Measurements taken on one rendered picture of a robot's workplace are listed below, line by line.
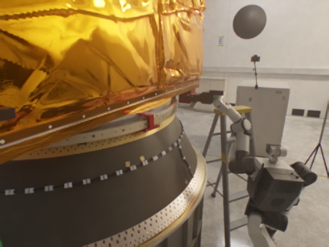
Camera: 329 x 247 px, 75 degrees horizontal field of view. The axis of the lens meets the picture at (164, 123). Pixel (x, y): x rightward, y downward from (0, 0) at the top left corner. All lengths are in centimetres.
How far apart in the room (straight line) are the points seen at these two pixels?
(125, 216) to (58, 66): 77
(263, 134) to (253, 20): 485
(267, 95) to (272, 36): 422
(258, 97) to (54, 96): 406
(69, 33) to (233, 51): 792
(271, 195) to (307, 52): 728
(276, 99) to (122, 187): 378
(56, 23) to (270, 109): 415
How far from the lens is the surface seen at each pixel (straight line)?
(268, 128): 466
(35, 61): 76
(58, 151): 114
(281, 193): 156
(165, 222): 129
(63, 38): 82
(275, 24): 852
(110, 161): 115
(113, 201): 116
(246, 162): 152
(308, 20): 858
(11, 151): 80
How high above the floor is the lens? 205
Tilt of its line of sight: 17 degrees down
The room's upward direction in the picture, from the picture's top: straight up
